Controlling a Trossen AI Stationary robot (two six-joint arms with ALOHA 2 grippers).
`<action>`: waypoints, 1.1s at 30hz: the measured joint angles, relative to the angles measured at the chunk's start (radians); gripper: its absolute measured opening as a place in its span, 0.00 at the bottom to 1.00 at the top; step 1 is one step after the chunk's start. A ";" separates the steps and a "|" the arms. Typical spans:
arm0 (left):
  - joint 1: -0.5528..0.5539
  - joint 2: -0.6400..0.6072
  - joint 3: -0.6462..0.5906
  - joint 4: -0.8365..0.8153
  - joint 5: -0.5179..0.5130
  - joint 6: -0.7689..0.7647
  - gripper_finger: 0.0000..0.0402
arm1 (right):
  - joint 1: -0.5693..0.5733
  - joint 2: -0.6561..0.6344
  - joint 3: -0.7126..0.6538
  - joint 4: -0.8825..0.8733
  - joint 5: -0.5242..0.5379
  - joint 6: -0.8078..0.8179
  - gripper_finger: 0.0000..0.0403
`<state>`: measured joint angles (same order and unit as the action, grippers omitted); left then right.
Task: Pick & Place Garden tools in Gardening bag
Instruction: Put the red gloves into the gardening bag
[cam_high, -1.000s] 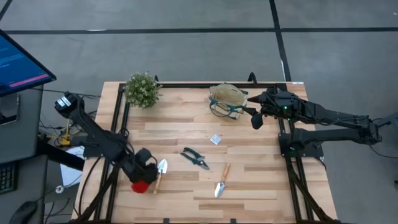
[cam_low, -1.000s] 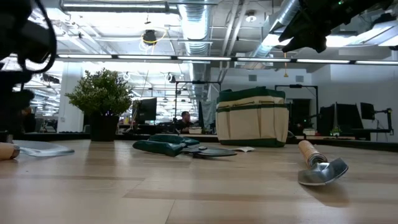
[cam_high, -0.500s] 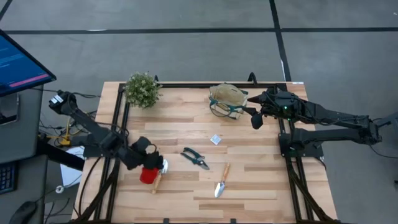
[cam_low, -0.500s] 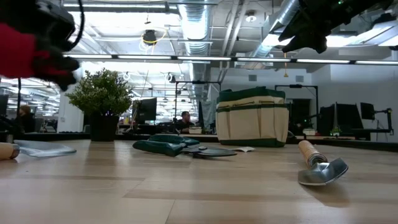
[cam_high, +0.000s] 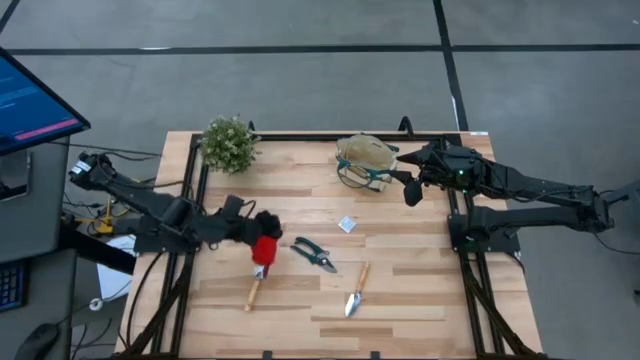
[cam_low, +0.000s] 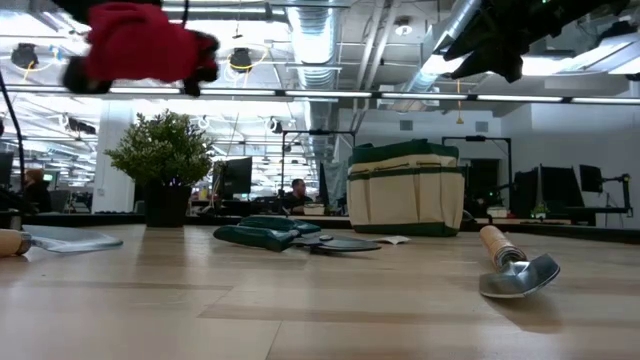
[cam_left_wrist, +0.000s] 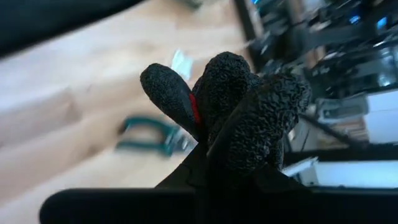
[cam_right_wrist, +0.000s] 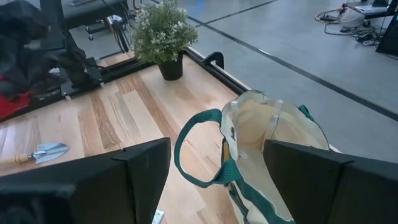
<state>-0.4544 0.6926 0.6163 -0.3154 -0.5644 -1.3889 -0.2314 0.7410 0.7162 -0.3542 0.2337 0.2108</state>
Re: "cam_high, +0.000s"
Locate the small potted green plant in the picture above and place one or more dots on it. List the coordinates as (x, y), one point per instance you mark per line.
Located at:
(229, 146)

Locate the white tape strip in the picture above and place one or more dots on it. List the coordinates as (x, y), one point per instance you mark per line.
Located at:
(478, 133)

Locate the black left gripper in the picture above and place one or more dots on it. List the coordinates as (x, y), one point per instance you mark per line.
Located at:
(232, 230)

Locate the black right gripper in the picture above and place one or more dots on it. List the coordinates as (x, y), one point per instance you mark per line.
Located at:
(450, 167)

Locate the yellow clamp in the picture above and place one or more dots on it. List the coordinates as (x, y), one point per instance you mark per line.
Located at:
(105, 227)

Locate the grey equipment stand foot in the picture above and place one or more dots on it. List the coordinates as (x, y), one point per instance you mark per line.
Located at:
(627, 192)

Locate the white tape roll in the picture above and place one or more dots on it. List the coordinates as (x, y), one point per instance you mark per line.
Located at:
(92, 302)

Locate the black computer mouse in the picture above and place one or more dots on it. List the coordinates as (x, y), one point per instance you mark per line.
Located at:
(37, 342)

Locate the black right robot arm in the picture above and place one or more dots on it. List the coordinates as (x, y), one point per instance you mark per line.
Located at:
(540, 187)

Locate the computer monitor blue screen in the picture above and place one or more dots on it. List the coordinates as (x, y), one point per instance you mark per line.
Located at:
(30, 105)

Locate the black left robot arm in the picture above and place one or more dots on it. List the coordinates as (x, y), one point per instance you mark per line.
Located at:
(150, 200)

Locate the tan gardening bag green trim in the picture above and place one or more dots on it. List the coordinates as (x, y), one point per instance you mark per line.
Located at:
(362, 152)

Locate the white paper sheet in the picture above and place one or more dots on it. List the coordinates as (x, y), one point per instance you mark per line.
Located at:
(112, 282)

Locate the grey workstation desk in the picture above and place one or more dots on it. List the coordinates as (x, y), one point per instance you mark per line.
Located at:
(35, 225)

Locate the small white packet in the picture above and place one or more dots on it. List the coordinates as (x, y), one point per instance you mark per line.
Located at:
(347, 224)

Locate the black keyboard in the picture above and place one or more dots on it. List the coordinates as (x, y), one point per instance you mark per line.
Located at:
(11, 285)

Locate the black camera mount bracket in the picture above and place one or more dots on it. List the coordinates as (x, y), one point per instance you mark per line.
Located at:
(406, 125)

